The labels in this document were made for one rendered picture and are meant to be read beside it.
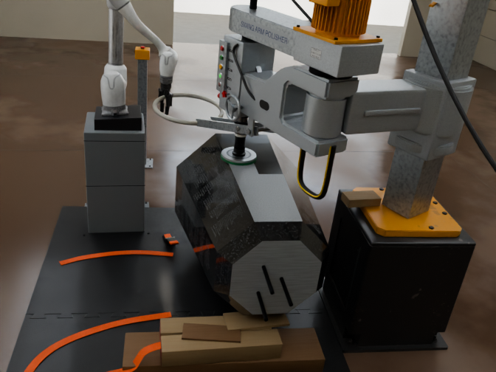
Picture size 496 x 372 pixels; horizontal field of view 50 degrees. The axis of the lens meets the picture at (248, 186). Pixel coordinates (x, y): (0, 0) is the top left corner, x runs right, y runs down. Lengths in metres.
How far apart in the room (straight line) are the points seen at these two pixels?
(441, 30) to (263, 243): 1.32
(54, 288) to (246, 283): 1.36
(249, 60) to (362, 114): 0.71
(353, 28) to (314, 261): 1.12
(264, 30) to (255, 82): 0.28
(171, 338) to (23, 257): 1.43
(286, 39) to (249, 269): 1.11
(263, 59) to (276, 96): 0.35
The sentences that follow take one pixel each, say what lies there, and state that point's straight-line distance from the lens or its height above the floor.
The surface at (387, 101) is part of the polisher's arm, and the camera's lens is 2.60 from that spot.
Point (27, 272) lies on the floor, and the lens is 3.72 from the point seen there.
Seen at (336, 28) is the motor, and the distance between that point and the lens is 2.34.
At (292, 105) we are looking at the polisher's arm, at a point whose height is 1.36.
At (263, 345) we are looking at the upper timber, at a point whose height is 0.24.
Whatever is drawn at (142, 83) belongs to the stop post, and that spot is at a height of 0.79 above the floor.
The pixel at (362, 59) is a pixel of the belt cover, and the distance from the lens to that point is 2.35.
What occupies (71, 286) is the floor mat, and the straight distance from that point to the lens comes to 3.53.
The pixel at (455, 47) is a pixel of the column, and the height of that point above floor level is 1.72.
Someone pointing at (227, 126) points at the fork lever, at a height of 1.06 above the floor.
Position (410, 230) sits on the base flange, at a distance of 2.93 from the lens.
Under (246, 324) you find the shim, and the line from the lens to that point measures 2.88.
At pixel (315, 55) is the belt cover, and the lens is 2.36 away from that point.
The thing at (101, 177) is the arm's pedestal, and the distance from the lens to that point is 3.79.
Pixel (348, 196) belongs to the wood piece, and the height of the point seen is 0.83.
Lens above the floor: 2.18
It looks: 27 degrees down
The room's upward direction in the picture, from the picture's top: 6 degrees clockwise
